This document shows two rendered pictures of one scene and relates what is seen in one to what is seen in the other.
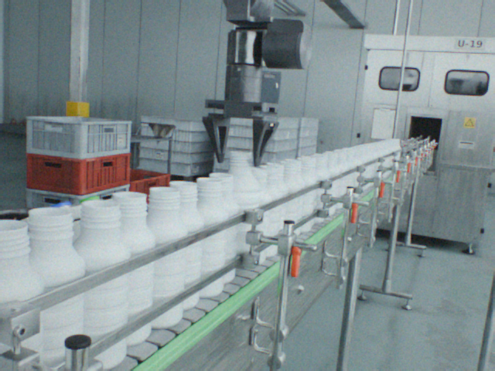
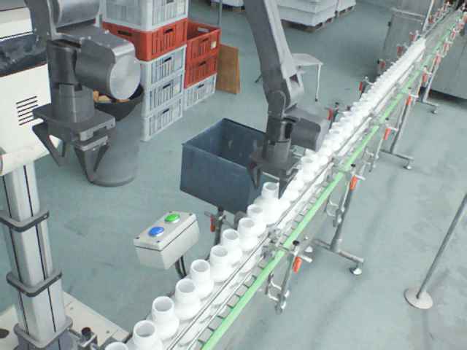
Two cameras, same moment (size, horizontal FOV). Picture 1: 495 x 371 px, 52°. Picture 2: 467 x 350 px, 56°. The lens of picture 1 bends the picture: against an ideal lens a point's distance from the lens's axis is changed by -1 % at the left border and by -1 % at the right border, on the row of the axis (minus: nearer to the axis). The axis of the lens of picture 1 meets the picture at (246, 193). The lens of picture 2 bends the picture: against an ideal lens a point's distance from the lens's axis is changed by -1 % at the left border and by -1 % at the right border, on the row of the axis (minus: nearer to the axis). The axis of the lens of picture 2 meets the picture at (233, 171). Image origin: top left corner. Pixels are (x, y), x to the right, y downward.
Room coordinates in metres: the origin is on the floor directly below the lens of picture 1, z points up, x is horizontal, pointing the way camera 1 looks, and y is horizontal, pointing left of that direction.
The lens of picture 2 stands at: (-0.08, 0.04, 1.78)
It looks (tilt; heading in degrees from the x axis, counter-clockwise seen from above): 32 degrees down; 4
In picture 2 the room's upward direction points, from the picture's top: 8 degrees clockwise
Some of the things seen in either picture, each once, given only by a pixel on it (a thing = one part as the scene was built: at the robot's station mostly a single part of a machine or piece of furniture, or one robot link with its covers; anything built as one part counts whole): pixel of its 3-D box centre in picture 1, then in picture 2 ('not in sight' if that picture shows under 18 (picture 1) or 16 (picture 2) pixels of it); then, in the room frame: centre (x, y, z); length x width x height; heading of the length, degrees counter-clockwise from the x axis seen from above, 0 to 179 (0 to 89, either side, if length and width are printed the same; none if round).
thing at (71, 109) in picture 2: not in sight; (72, 101); (0.46, 0.32, 1.51); 0.10 x 0.07 x 0.07; 68
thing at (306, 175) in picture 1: (301, 195); (316, 168); (1.13, -0.12, 1.08); 0.06 x 0.06 x 0.17
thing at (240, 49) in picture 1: (248, 49); (282, 127); (0.81, 0.01, 1.36); 0.07 x 0.06 x 0.07; 68
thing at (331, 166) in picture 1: (326, 184); (339, 141); (1.35, -0.21, 1.08); 0.06 x 0.06 x 0.17
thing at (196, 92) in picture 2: not in sight; (183, 85); (3.99, 0.94, 0.11); 0.61 x 0.41 x 0.22; 161
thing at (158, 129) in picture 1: (160, 134); not in sight; (6.22, 1.11, 0.85); 0.36 x 0.12 x 0.27; 68
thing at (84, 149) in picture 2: not in sight; (85, 149); (0.45, 0.30, 1.44); 0.07 x 0.07 x 0.09; 68
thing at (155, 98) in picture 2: not in sight; (145, 86); (3.30, 1.10, 0.33); 0.61 x 0.41 x 0.22; 164
